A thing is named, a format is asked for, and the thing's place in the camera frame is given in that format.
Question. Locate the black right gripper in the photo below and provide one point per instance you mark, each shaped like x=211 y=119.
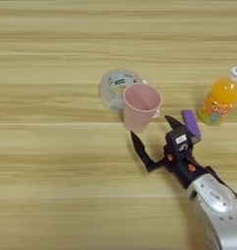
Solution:
x=183 y=167

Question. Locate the purple rectangular block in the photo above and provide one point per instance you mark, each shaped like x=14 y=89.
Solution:
x=191 y=123

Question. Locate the pink plastic cup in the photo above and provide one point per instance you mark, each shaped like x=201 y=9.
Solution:
x=139 y=107

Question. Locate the orange juice bottle white cap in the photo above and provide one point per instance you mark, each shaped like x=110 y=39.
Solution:
x=220 y=101

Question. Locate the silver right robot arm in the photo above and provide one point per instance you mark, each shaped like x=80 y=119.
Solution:
x=217 y=215

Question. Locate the clear packing tape roll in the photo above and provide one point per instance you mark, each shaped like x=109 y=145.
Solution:
x=110 y=92

